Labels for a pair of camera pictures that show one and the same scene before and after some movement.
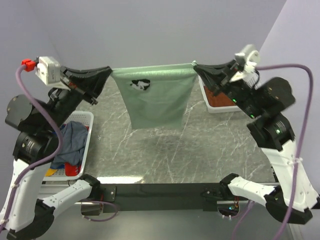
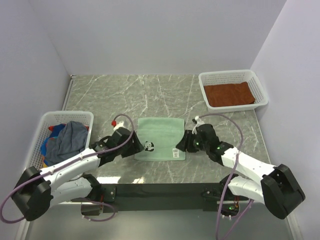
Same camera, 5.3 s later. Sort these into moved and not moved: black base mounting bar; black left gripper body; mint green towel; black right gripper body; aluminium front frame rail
Moved: black left gripper body; black right gripper body; mint green towel
Not moved: black base mounting bar; aluminium front frame rail
